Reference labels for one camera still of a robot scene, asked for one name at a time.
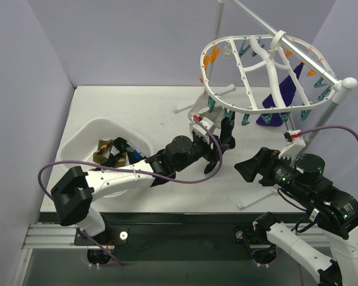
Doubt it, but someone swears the white round clip hanger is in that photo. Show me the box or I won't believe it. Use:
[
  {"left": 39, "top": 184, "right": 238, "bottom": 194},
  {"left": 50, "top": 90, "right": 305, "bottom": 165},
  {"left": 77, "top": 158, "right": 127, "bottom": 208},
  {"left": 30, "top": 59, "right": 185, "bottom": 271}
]
[{"left": 199, "top": 43, "right": 327, "bottom": 126}]

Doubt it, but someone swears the black blue sock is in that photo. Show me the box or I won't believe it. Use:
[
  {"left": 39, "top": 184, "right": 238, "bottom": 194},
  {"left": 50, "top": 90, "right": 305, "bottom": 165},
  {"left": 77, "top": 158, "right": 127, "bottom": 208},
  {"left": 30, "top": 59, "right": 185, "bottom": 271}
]
[
  {"left": 102, "top": 137, "right": 147, "bottom": 167},
  {"left": 220, "top": 111, "right": 236, "bottom": 149}
]

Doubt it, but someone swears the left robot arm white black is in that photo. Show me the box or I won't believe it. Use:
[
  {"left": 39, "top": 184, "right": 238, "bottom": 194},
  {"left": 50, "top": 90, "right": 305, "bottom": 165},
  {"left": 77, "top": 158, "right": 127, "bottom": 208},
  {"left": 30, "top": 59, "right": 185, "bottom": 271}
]
[{"left": 51, "top": 136, "right": 221, "bottom": 245}]

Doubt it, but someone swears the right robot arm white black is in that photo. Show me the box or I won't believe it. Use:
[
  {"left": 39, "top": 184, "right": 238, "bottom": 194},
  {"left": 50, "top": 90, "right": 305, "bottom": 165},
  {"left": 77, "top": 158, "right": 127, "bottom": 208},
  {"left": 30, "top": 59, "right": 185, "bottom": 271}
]
[{"left": 234, "top": 147, "right": 358, "bottom": 285}]

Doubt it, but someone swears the white sock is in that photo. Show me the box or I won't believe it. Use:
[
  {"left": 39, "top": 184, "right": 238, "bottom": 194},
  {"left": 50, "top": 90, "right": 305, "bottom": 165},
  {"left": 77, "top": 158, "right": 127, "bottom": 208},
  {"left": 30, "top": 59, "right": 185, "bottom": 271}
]
[{"left": 187, "top": 93, "right": 224, "bottom": 129}]

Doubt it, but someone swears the purple sock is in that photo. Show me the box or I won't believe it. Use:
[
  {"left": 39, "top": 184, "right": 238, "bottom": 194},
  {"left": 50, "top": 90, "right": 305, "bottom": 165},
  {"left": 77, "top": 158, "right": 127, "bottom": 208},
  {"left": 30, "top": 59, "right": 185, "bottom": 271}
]
[{"left": 255, "top": 62, "right": 305, "bottom": 128}]

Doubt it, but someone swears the silver white drying rack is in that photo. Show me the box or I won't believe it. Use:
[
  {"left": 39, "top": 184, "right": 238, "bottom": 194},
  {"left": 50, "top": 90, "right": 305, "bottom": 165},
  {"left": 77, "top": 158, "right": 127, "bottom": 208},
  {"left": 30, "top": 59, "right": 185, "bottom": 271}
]
[{"left": 172, "top": 0, "right": 358, "bottom": 209}]

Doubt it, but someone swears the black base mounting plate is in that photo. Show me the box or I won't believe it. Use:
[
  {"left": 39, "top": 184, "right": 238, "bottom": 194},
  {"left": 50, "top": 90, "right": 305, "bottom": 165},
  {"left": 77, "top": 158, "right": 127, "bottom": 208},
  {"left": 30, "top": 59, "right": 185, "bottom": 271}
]
[{"left": 74, "top": 213, "right": 278, "bottom": 264}]

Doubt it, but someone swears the white plastic basket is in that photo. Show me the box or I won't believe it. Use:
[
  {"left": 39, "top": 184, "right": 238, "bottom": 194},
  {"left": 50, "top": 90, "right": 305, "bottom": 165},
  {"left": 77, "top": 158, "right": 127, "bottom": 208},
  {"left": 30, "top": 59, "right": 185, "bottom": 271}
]
[{"left": 56, "top": 117, "right": 153, "bottom": 201}]

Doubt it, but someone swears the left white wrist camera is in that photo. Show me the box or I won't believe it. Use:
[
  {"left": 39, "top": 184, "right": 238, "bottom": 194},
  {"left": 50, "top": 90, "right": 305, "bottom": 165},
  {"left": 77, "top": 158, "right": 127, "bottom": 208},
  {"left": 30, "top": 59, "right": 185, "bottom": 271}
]
[{"left": 190, "top": 115, "right": 215, "bottom": 144}]

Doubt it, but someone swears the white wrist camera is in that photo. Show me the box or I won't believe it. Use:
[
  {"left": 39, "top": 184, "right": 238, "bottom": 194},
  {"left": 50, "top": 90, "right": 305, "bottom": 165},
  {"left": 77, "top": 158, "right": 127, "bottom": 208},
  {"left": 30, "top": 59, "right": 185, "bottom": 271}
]
[
  {"left": 278, "top": 130, "right": 305, "bottom": 161},
  {"left": 190, "top": 115, "right": 215, "bottom": 144}
]

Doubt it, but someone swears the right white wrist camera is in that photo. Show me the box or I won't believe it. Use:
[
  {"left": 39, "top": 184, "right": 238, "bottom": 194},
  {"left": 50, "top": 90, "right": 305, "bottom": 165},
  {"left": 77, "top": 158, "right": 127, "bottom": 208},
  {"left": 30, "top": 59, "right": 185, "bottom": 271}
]
[{"left": 278, "top": 130, "right": 305, "bottom": 161}]

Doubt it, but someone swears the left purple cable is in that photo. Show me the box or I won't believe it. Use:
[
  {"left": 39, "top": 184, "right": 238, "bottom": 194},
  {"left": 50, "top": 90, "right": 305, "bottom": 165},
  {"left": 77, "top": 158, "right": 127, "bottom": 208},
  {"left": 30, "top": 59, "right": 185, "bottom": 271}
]
[{"left": 38, "top": 119, "right": 224, "bottom": 203}]

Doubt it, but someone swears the aluminium rail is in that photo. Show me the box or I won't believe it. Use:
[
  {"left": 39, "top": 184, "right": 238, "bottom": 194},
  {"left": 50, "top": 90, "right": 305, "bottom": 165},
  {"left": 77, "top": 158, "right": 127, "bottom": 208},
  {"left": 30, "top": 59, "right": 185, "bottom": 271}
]
[{"left": 23, "top": 223, "right": 76, "bottom": 249}]

